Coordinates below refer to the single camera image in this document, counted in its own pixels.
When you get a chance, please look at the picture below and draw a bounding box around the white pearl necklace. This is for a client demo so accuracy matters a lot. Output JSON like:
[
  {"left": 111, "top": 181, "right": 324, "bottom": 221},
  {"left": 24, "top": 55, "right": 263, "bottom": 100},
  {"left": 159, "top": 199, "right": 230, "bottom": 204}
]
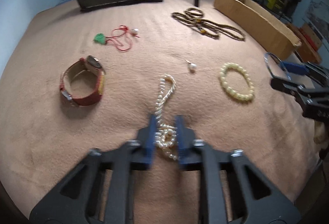
[{"left": 153, "top": 73, "right": 180, "bottom": 162}]

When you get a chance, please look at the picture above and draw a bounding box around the blue glass bangle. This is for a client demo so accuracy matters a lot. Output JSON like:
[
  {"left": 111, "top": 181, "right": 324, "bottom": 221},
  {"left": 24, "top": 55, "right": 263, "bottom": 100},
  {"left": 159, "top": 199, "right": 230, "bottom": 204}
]
[{"left": 264, "top": 52, "right": 292, "bottom": 81}]

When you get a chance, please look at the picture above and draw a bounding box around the cream bead bracelet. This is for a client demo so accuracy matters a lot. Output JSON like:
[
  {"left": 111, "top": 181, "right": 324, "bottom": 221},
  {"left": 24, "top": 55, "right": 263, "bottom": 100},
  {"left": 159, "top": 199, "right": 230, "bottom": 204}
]
[{"left": 219, "top": 62, "right": 256, "bottom": 103}]

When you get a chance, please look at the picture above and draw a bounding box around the green jade pendant red cord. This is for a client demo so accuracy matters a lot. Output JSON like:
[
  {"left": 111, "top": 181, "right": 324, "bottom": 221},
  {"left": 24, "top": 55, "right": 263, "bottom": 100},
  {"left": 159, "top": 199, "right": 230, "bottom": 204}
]
[{"left": 93, "top": 24, "right": 141, "bottom": 52}]

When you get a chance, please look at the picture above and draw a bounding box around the yellow box on rack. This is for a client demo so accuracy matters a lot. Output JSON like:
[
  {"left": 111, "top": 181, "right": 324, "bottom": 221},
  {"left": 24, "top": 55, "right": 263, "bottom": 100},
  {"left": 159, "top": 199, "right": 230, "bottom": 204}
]
[{"left": 266, "top": 0, "right": 284, "bottom": 10}]

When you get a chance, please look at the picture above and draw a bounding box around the brown wooden bead necklace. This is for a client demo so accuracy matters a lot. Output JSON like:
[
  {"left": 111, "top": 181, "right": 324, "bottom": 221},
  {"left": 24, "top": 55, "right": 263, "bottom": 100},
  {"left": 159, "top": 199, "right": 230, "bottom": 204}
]
[{"left": 171, "top": 7, "right": 246, "bottom": 42}]

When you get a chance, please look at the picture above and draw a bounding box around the cardboard box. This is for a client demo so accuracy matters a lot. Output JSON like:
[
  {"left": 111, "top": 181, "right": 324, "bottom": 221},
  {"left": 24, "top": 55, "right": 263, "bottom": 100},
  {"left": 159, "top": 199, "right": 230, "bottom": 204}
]
[{"left": 214, "top": 0, "right": 302, "bottom": 59}]

